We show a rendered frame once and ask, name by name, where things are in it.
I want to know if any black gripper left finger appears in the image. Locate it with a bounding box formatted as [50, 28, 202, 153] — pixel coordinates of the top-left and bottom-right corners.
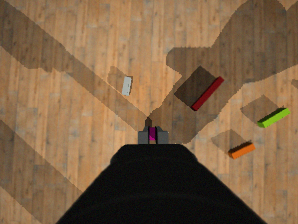
[138, 126, 150, 144]

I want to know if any grey rod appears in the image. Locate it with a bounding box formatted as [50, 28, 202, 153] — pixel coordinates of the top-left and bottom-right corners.
[122, 77, 132, 96]

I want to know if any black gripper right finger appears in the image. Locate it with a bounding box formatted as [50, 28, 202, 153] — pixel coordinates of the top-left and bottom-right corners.
[155, 126, 169, 144]

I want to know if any lime green rod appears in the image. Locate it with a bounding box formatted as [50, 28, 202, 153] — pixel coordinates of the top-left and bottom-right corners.
[257, 108, 290, 128]

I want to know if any orange rod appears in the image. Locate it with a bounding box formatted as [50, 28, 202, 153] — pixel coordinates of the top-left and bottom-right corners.
[228, 142, 256, 159]

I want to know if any red rod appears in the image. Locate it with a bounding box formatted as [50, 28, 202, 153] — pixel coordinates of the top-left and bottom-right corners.
[191, 77, 224, 111]

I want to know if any small magenta block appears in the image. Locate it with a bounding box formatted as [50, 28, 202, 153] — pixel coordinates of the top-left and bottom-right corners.
[150, 127, 155, 140]

